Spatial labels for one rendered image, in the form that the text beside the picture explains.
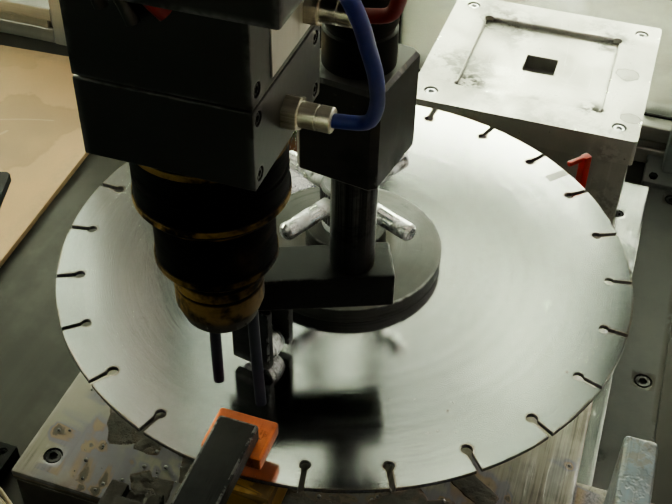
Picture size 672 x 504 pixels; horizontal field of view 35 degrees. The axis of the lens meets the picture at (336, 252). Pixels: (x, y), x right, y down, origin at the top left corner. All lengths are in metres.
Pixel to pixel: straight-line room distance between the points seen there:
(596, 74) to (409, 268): 0.36
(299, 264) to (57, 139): 0.59
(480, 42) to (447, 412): 0.46
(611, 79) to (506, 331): 0.36
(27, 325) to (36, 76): 0.37
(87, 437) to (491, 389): 0.25
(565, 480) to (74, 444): 0.29
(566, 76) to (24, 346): 0.49
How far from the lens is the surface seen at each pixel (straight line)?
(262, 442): 0.50
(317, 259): 0.51
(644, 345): 0.87
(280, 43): 0.33
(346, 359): 0.56
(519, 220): 0.65
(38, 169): 1.03
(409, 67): 0.45
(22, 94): 1.15
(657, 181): 1.03
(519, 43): 0.93
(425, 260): 0.60
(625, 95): 0.87
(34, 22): 1.24
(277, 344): 0.54
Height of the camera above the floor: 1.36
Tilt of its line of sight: 42 degrees down
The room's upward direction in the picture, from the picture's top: 1 degrees clockwise
